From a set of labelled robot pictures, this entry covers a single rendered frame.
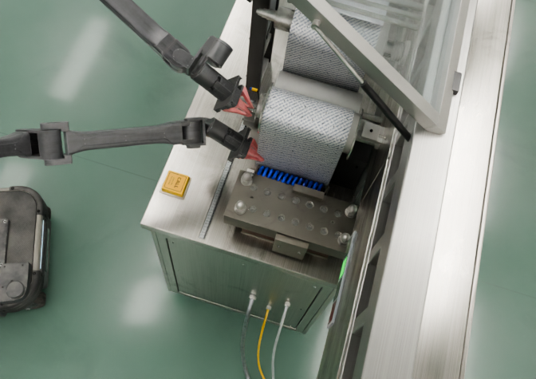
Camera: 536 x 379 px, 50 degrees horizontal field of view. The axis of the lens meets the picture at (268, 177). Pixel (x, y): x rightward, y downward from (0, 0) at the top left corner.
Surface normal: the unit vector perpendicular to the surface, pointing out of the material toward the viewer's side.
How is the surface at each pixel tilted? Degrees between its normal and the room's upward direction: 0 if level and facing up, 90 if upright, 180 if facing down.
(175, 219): 0
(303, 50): 92
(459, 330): 0
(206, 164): 0
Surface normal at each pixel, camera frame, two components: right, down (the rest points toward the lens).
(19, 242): 0.08, -0.43
